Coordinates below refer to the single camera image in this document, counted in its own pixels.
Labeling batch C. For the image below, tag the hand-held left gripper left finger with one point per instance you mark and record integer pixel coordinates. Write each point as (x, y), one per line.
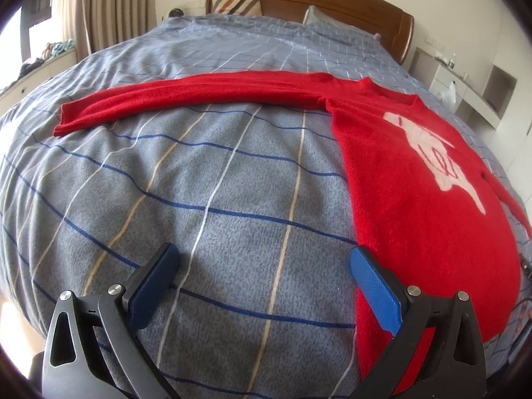
(151, 289)

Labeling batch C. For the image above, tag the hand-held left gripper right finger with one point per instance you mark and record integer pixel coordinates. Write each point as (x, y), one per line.
(374, 286)

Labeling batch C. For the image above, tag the red knitted sweater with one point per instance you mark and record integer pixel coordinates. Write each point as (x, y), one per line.
(415, 216)

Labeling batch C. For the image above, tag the pile of colourful clothes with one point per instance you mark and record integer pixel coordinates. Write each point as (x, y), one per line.
(54, 49)

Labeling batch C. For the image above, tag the grey checked bed blanket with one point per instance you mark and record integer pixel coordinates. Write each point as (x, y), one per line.
(208, 174)

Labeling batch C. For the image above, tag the clear plastic bag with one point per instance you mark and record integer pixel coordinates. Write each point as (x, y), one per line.
(449, 93)

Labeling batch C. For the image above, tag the white built-in desk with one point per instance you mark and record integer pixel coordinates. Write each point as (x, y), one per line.
(469, 87)

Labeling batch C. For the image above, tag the grey checked pillow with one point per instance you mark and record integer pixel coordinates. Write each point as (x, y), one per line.
(332, 23)

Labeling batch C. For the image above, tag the dark framed window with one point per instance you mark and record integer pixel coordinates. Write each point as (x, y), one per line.
(37, 37)

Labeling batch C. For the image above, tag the small dark alarm clock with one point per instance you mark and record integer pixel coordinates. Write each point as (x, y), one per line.
(177, 12)

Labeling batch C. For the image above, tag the beige curtain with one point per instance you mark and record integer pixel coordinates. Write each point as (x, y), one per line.
(108, 8)

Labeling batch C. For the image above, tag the wooden bed headboard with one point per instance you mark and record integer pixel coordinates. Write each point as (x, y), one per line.
(332, 4)

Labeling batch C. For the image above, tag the striped pillow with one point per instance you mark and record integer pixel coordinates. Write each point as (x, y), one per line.
(237, 3)

